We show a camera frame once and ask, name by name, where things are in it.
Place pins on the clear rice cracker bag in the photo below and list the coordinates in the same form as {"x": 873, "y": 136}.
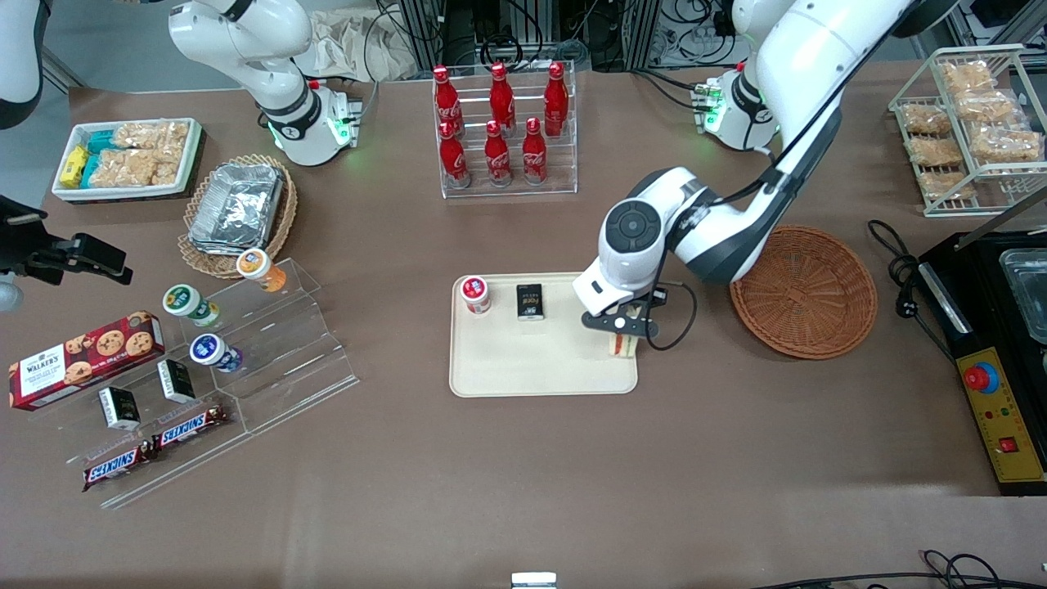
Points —
{"x": 990, "y": 106}
{"x": 151, "y": 133}
{"x": 936, "y": 151}
{"x": 947, "y": 185}
{"x": 965, "y": 78}
{"x": 926, "y": 119}
{"x": 135, "y": 168}
{"x": 1006, "y": 144}

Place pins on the Snickers chocolate bar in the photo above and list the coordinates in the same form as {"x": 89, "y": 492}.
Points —
{"x": 116, "y": 465}
{"x": 188, "y": 427}

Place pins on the brown round wicker basket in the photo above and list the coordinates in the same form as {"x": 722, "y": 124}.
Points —
{"x": 806, "y": 294}

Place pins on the grey metal bar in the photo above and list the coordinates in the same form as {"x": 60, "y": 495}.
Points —
{"x": 1002, "y": 218}

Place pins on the small black snack box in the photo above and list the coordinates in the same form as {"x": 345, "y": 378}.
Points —
{"x": 531, "y": 302}
{"x": 120, "y": 409}
{"x": 177, "y": 381}

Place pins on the green lid yoghurt cup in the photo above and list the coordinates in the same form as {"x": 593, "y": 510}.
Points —
{"x": 184, "y": 301}

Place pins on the orange lid yoghurt cup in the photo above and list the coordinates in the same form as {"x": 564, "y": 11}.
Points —
{"x": 255, "y": 264}

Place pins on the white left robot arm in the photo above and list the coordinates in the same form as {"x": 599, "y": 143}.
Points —
{"x": 810, "y": 49}

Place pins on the stacked aluminium foil containers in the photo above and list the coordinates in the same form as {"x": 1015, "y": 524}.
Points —
{"x": 237, "y": 209}

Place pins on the triangular sandwich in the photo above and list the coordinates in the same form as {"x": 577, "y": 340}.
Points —
{"x": 624, "y": 347}

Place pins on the clear acrylic stepped display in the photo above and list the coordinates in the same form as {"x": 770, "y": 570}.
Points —
{"x": 294, "y": 368}

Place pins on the yellow snack packet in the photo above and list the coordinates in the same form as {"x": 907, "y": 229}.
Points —
{"x": 74, "y": 166}

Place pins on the red Walkers cookie box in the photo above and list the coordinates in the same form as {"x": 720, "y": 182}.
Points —
{"x": 82, "y": 360}

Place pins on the black appliance with glass dish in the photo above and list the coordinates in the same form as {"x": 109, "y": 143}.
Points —
{"x": 981, "y": 303}

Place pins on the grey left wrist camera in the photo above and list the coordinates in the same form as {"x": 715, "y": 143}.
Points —
{"x": 609, "y": 288}

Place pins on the red lid yoghurt cup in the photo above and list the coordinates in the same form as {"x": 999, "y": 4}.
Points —
{"x": 475, "y": 293}

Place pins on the yellow emergency stop control box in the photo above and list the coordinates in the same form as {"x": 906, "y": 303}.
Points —
{"x": 1002, "y": 425}

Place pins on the white rectangular snack bin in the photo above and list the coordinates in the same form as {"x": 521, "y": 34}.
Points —
{"x": 192, "y": 164}

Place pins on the teal snack packet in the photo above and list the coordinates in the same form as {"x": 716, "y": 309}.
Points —
{"x": 90, "y": 170}
{"x": 100, "y": 141}

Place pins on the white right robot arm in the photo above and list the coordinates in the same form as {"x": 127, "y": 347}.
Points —
{"x": 270, "y": 82}

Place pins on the crumpled beige cloth bag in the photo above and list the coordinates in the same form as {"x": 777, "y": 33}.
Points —
{"x": 352, "y": 45}

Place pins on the cream plastic serving tray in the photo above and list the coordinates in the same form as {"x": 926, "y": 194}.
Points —
{"x": 532, "y": 360}

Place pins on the red cola bottle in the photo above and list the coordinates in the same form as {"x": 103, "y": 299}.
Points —
{"x": 534, "y": 155}
{"x": 447, "y": 98}
{"x": 501, "y": 96}
{"x": 497, "y": 159}
{"x": 455, "y": 159}
{"x": 556, "y": 98}

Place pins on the aluminium frame equipment rack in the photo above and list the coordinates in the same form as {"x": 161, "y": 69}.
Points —
{"x": 556, "y": 29}

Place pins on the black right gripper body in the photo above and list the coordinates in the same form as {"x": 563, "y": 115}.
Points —
{"x": 18, "y": 244}

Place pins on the clear acrylic bottle rack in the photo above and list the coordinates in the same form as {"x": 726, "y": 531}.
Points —
{"x": 511, "y": 192}

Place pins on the light woven wicker basket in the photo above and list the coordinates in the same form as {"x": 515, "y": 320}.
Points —
{"x": 286, "y": 213}

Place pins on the blue lid yoghurt cup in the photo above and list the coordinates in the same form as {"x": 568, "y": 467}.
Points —
{"x": 210, "y": 350}

